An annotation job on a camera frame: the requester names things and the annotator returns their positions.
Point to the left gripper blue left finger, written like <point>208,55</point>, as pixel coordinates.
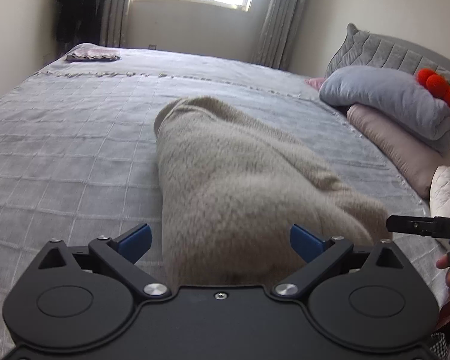
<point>117,258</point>

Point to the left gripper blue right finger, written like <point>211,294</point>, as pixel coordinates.
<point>323,259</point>

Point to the cream fleece zip jacket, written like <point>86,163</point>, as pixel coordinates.
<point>232,188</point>

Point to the dark hanging clothes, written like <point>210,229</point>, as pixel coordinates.
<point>79,22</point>

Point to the white quilted blanket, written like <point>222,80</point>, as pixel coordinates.
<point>439,200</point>

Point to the pink pillow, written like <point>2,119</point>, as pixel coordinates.
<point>416,161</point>

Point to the grey checked bedspread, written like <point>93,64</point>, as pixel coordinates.
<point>78,153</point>

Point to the grey blue plush pillow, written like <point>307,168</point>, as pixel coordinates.
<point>395,94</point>

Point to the red plush toy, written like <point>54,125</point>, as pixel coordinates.
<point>436,84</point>

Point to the grey quilted headboard cushion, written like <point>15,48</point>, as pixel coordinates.
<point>379,51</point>

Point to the folded mauve cloth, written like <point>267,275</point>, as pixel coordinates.
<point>92,54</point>

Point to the right grey curtain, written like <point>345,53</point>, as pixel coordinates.
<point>278,34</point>

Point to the grey curtain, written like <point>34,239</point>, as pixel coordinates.
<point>114,23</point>
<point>278,34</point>

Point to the left grey curtain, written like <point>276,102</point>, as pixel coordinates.
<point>114,23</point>

